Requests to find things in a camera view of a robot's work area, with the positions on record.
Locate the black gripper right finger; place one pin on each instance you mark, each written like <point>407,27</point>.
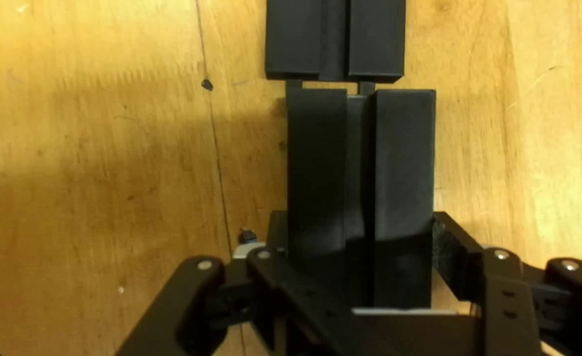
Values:
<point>520,308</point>

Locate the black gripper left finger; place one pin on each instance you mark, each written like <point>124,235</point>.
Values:
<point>204,298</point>

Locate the black track piece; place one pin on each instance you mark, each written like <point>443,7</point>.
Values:
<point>360,193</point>
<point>334,41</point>

